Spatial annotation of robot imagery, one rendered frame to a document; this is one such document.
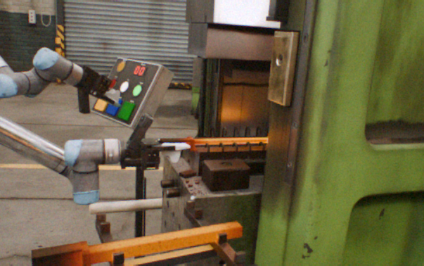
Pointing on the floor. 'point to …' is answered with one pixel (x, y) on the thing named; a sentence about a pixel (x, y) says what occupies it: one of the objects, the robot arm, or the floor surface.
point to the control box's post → (139, 200)
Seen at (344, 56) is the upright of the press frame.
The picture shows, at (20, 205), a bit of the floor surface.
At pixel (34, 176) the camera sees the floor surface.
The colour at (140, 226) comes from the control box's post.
